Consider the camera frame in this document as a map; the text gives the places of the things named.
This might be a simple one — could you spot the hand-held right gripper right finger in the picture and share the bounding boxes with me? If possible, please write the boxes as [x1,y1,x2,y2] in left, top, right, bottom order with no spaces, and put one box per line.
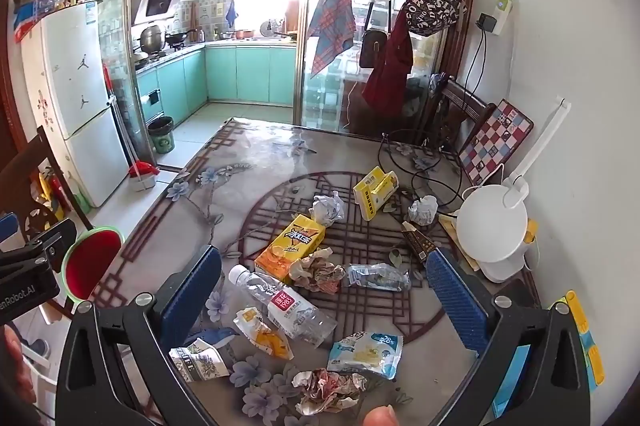
[425,247,606,426]

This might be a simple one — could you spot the teal kitchen cabinets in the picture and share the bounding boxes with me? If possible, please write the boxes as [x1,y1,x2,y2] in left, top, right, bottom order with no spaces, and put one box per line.
[135,44,298,127]

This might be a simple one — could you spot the brown handbag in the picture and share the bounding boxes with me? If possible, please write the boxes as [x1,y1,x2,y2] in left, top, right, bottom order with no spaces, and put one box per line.
[359,29,389,70]

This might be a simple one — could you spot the carved wooden chair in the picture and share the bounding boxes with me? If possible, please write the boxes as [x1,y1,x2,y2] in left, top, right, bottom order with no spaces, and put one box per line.
[0,126,96,257]

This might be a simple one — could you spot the blue and white snack packet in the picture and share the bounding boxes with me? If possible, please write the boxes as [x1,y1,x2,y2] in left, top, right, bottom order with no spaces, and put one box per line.
[327,331,404,381]

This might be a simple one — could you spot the yellow cardboard box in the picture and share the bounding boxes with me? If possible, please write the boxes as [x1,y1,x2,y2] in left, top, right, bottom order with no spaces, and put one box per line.
[352,166,400,221]

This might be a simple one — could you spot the red basin with green rim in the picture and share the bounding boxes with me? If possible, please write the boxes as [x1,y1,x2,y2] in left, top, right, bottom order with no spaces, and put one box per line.
[61,226,126,304]

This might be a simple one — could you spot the person's right hand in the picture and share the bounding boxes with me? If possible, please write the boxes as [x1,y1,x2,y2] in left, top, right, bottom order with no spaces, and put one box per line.
[362,405,399,426]

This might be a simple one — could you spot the plain dark wooden chair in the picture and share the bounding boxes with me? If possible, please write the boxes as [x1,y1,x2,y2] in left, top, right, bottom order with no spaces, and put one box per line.
[420,74,496,152]

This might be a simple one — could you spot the black cables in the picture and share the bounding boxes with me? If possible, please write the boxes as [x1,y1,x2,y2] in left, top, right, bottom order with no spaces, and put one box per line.
[377,133,467,213]

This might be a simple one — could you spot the plaid towel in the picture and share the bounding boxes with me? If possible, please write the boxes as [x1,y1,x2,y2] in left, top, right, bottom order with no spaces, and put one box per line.
[306,0,359,80]

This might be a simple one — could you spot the checkered red cushion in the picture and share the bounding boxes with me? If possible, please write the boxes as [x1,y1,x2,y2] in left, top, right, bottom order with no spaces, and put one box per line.
[459,100,534,187]

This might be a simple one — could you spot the table with floral cloth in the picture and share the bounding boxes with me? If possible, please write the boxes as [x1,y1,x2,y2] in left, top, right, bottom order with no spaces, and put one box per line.
[87,119,542,426]

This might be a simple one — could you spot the clear bottle with red label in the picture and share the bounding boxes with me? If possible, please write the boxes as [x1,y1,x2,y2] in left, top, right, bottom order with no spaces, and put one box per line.
[229,264,338,348]

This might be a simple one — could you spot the yellow and white snack pouch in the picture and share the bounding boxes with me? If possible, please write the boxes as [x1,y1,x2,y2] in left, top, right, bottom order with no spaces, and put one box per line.
[234,307,295,361]

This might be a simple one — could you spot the letter print bag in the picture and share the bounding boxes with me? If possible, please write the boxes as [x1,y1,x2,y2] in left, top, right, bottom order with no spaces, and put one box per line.
[405,0,468,38]

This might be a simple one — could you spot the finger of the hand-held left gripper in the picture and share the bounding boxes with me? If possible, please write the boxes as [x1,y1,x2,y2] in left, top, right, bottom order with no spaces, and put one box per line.
[19,219,78,268]

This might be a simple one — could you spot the yellow tea carton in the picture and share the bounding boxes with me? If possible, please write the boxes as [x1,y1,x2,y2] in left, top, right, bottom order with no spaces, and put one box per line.
[254,213,326,284]

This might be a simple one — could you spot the white floral packet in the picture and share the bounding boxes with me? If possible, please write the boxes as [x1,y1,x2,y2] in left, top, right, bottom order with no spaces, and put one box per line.
[169,337,232,383]

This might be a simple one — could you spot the dark brown wrapper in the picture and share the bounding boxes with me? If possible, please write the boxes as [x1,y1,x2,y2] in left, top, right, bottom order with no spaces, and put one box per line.
[402,221,439,260]

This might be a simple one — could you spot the black and green trash bin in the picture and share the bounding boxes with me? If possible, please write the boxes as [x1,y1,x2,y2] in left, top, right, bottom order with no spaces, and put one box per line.
[148,116,176,154]

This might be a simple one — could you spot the red and white mop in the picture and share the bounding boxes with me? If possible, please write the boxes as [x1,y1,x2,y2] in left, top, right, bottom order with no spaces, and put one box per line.
[102,64,161,192]

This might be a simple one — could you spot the steel range hood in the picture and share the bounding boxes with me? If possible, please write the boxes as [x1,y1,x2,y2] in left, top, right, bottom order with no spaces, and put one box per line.
[132,0,191,27]

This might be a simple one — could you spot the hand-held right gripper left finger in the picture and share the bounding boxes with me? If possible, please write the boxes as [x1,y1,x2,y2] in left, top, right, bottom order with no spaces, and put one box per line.
[56,244,223,426]

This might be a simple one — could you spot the person's left hand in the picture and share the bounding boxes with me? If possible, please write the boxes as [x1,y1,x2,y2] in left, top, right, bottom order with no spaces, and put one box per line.
[0,325,25,407]

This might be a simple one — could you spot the white wall power strip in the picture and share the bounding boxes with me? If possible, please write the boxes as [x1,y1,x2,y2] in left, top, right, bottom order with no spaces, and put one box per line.
[492,0,514,37]

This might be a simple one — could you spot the white refrigerator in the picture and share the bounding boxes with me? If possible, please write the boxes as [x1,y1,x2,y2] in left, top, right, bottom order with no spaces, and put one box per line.
[20,0,132,208]

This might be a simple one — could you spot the clear plastic bag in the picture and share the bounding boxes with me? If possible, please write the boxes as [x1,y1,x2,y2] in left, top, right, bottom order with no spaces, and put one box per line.
[345,262,412,292]

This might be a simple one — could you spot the red garment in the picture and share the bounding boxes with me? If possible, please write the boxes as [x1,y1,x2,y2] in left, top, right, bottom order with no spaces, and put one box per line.
[362,0,432,119]

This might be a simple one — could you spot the crumpled red and white paper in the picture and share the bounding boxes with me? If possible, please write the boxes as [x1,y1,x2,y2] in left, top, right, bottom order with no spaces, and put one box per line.
[291,368,368,417]
[290,247,347,294]

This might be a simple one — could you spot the crumpled white paper ball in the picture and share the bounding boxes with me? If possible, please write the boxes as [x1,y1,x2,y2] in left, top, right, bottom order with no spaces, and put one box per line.
[409,195,439,226]
[310,191,346,227]

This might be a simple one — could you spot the white desk lamp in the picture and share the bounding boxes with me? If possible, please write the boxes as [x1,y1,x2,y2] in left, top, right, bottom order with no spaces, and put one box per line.
[457,99,572,284]

